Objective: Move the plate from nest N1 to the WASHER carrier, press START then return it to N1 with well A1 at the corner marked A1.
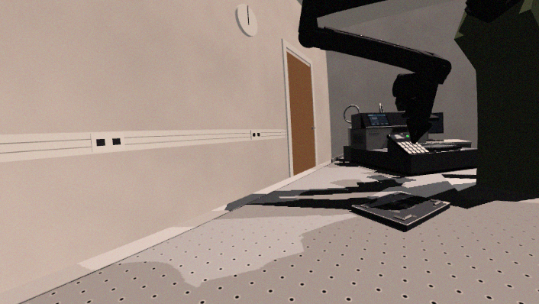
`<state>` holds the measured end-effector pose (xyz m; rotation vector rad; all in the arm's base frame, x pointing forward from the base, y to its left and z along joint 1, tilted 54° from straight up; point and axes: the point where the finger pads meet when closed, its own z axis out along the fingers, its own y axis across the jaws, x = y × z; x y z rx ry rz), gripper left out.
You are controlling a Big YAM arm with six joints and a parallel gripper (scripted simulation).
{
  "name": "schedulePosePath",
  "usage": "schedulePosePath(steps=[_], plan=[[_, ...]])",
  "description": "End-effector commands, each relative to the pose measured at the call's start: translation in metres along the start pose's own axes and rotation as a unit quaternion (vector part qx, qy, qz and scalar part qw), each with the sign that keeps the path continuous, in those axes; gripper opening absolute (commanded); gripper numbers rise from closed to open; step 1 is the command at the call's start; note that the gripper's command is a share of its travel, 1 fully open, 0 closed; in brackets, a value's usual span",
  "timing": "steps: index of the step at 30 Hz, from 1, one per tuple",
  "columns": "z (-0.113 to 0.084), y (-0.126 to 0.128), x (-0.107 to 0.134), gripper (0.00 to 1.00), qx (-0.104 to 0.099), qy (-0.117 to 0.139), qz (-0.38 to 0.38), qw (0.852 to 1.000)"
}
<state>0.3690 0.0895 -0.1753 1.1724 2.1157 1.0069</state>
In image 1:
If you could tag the white well plate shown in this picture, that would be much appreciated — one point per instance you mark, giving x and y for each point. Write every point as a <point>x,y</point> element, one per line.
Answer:
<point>437,145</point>

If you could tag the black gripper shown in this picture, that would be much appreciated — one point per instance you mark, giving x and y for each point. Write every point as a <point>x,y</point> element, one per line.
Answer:
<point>422,114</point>

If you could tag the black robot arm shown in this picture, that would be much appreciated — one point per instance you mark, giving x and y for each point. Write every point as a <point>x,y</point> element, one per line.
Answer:
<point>423,64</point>

